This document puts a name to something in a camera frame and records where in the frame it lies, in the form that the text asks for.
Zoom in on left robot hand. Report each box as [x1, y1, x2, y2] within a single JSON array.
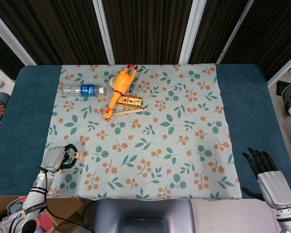
[[40, 143, 79, 174]]

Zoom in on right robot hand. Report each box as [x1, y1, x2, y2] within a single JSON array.
[[241, 147, 291, 209]]

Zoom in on yellow red small box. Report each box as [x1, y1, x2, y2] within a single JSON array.
[[116, 95, 144, 109]]

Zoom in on teal table cover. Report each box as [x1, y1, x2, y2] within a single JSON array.
[[0, 63, 291, 198]]

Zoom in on cardboard box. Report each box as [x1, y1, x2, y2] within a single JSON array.
[[0, 195, 85, 233]]

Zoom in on pink package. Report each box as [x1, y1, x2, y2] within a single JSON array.
[[36, 211, 54, 232]]

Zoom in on clear water bottle blue label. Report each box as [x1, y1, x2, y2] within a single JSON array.
[[61, 83, 105, 97]]

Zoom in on wooden stick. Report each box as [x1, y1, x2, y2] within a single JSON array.
[[101, 107, 148, 118]]

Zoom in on black sneaker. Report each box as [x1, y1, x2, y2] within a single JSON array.
[[281, 84, 291, 117]]

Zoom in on floral print tablecloth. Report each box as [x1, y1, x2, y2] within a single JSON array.
[[35, 63, 241, 201]]

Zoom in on orange rubber chicken toy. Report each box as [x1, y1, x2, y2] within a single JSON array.
[[103, 64, 139, 122]]

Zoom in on clear bottle grey contents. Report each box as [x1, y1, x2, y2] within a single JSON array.
[[108, 74, 138, 94]]

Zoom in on black cable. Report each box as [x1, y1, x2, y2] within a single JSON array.
[[47, 200, 97, 233]]

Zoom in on white partition frame post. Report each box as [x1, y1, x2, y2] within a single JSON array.
[[216, 0, 255, 65], [92, 0, 116, 65], [178, 0, 207, 65], [267, 51, 291, 86], [0, 6, 37, 66]]

